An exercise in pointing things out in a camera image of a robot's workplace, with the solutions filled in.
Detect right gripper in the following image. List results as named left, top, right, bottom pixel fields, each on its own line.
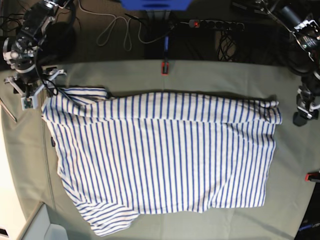
left=4, top=66, right=67, bottom=100

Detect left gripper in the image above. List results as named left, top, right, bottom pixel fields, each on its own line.
left=292, top=85, right=320, bottom=127

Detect blue white striped t-shirt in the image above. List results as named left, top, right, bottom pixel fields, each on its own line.
left=41, top=87, right=282, bottom=237

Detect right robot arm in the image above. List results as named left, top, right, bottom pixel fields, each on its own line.
left=2, top=0, right=77, bottom=98

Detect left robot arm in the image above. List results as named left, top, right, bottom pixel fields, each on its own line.
left=256, top=0, right=320, bottom=127

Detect metal rod on table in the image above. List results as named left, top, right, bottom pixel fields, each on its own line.
left=0, top=98, right=17, bottom=123

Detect green table cloth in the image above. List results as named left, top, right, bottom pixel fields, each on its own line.
left=0, top=60, right=320, bottom=240

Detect black round stand base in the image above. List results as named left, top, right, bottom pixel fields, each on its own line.
left=39, top=22, right=77, bottom=64

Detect red black clamp right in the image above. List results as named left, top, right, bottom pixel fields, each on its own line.
left=305, top=171, right=320, bottom=183

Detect red black clamp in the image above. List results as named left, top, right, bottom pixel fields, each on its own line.
left=161, top=36, right=169, bottom=76
left=305, top=171, right=320, bottom=183

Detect white power strip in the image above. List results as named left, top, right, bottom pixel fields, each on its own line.
left=188, top=19, right=245, bottom=32

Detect red black clamp middle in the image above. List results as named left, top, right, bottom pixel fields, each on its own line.
left=161, top=36, right=169, bottom=76

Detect white plastic bin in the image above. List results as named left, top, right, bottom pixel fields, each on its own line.
left=17, top=201, right=69, bottom=240

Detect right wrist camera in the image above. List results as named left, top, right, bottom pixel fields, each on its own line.
left=20, top=96, right=38, bottom=111

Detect grey looped cable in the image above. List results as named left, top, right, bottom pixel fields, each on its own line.
left=77, top=0, right=141, bottom=52

